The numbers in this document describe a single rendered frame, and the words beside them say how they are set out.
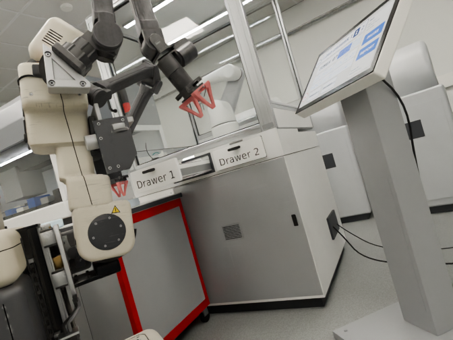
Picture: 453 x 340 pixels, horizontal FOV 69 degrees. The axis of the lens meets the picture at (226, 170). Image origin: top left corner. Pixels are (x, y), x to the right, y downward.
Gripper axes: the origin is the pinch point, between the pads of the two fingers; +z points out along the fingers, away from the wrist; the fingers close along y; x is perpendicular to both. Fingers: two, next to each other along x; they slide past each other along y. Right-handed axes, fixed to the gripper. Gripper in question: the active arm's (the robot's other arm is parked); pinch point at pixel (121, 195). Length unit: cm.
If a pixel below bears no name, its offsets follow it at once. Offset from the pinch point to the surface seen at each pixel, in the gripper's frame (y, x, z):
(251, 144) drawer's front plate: -62, -35, -7
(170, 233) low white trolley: -10.6, -16.1, 27.0
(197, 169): -34.2, -21.8, -2.1
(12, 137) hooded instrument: 91, -11, -56
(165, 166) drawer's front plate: -29.4, -2.4, -7.1
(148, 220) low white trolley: -10.5, -2.5, 15.8
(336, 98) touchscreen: -111, -3, -12
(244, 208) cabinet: -47, -36, 25
